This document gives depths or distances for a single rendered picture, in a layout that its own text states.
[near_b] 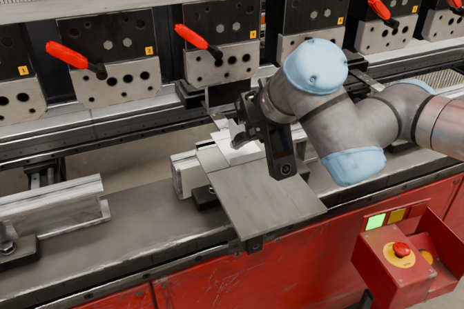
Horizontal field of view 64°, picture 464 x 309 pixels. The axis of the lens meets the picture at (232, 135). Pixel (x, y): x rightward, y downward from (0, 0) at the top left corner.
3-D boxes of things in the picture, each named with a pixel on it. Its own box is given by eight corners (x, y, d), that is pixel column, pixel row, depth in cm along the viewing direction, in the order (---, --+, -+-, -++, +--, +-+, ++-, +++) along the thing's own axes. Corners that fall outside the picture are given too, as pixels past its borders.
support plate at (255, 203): (241, 241, 66) (241, 238, 66) (195, 154, 86) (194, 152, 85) (326, 212, 72) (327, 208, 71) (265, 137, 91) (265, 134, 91)
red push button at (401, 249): (396, 265, 87) (400, 256, 85) (386, 252, 90) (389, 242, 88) (411, 261, 88) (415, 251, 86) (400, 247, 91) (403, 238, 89)
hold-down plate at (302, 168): (198, 212, 87) (197, 203, 85) (191, 197, 91) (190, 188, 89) (309, 178, 96) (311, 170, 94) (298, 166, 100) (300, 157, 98)
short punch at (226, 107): (208, 116, 82) (207, 78, 77) (206, 112, 84) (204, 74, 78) (250, 107, 85) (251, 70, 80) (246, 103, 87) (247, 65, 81)
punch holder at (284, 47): (279, 72, 79) (286, -9, 69) (262, 56, 85) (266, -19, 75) (340, 61, 83) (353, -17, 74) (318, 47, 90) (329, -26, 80)
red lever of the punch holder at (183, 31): (181, 25, 61) (225, 54, 67) (175, 17, 64) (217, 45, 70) (175, 34, 61) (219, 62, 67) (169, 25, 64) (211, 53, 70)
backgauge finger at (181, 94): (204, 141, 91) (203, 123, 88) (175, 92, 110) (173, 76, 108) (248, 130, 95) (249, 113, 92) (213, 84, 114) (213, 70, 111)
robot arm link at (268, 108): (320, 110, 58) (272, 121, 55) (306, 119, 62) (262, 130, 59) (303, 66, 59) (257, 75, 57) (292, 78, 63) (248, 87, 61)
